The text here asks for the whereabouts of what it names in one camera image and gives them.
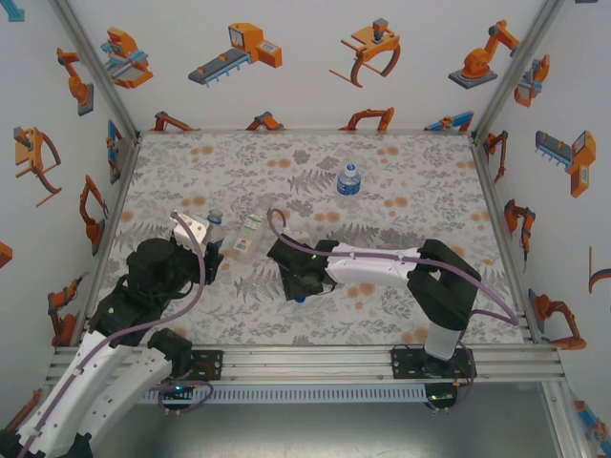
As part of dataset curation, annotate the small blue white label bottle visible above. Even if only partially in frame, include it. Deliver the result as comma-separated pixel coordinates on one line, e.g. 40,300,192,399
204,208,227,250

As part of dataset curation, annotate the clear green label bottle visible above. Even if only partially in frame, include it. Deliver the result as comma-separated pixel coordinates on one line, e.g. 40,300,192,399
232,200,284,262

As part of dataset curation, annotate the Pocari Sweat blue label bottle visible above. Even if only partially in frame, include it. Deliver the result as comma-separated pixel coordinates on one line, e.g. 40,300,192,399
336,161,361,197

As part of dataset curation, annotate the floral patterned table mat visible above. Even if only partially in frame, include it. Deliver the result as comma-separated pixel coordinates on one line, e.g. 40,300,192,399
93,131,534,347

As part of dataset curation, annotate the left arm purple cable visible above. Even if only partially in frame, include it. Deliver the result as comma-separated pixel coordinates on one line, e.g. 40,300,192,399
9,211,209,458

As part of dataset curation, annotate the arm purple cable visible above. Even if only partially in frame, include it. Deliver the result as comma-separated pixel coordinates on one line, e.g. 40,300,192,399
9,211,209,458
265,207,521,326

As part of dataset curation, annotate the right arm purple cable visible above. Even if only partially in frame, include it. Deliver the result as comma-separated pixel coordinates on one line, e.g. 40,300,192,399
265,207,521,326

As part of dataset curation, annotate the wide aluminium mounting rail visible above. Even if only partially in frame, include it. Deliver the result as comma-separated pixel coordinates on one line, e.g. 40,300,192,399
50,345,564,385

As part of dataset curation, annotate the aluminium side rail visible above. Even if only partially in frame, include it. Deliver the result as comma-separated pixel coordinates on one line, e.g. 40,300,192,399
470,133,591,458
71,135,144,347

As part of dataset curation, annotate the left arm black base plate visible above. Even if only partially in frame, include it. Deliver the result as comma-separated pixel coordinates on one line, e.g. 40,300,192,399
189,349,225,383

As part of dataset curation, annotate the slotted grey cable duct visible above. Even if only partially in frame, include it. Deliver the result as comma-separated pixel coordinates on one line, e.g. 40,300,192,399
142,385,429,405

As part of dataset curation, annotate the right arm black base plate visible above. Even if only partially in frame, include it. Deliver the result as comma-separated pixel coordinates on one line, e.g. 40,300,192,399
390,345,474,382

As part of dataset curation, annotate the short purple base cable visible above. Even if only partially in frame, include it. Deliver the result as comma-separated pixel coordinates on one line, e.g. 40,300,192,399
157,380,215,417
426,369,478,417

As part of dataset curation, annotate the aluminium frame post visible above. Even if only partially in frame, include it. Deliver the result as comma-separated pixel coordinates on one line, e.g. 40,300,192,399
47,0,142,144
470,0,569,142

